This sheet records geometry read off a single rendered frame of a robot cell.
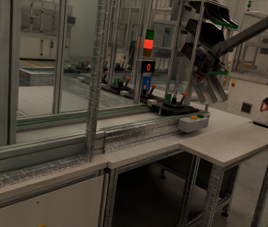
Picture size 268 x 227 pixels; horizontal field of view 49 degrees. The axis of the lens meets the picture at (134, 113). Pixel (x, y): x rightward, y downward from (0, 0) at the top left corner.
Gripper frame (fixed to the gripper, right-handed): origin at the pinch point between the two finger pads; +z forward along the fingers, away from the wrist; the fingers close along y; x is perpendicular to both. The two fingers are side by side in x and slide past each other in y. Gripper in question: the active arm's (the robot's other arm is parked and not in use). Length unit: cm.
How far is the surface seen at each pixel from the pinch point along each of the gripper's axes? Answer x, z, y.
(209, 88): 5.1, 16.4, -15.4
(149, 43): -31.2, -19.0, 19.8
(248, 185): 82, 143, -64
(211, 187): 45, 2, 56
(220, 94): 12.1, 25.1, -26.1
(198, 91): 1.6, 12.9, -3.7
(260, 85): 20, 238, -334
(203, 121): 19.5, 3.3, 23.8
